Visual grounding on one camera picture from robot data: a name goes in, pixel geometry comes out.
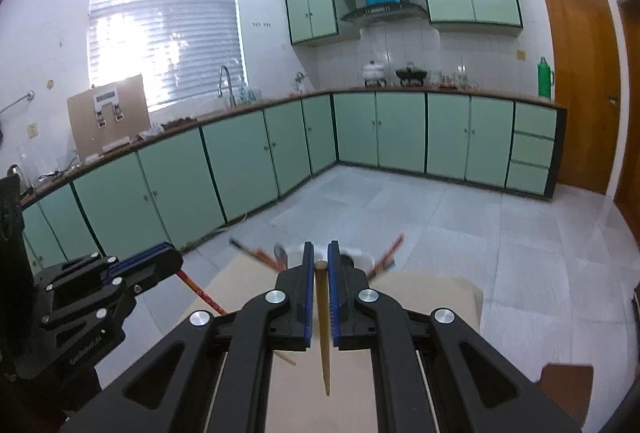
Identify plain tan wooden chopstick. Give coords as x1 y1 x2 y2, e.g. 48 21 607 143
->
314 260 333 398

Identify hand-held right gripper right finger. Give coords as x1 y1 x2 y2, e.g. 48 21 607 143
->
326 240 583 433

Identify white cooking pot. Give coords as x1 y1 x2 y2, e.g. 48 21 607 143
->
362 60 387 86

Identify black wok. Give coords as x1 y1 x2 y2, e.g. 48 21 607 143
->
395 62 428 86

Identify brown wooden door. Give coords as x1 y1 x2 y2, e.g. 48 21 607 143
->
540 0 628 195
614 0 640 239

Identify metal range hood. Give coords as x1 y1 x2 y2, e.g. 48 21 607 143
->
340 3 431 25

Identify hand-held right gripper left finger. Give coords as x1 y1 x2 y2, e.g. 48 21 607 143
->
62 240 316 433

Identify brown cardboard box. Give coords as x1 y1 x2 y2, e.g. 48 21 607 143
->
67 73 151 164

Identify metal towel rail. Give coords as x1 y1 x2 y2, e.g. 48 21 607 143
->
0 90 36 114

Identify green thermos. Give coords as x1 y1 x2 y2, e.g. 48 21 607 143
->
536 56 556 100

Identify curved metal sink faucet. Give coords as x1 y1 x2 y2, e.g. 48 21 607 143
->
218 66 237 109

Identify green lower kitchen cabinets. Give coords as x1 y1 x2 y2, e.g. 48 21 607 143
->
20 89 568 271

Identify white window blind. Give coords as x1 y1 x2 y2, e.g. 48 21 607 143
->
87 0 248 111

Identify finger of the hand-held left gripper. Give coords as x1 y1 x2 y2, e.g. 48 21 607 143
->
40 249 184 331
32 242 173 294

